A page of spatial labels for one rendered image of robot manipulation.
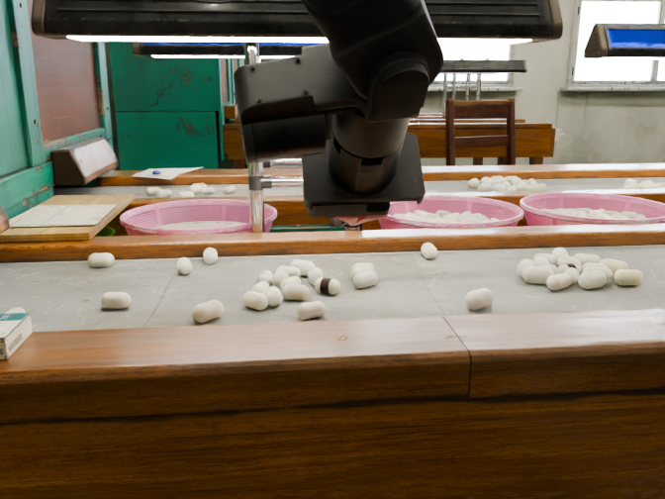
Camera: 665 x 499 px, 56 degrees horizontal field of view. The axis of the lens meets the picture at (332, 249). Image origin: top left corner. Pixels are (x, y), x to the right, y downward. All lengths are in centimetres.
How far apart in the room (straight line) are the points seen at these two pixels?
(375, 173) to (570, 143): 588
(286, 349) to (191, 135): 296
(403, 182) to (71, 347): 32
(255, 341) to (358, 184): 17
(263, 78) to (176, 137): 306
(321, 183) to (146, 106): 301
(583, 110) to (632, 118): 49
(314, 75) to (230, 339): 26
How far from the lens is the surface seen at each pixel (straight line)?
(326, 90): 43
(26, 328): 64
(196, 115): 347
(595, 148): 647
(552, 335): 62
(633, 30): 158
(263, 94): 43
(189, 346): 58
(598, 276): 84
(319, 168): 54
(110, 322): 72
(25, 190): 122
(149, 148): 353
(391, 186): 53
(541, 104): 622
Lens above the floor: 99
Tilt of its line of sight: 15 degrees down
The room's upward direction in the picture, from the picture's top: straight up
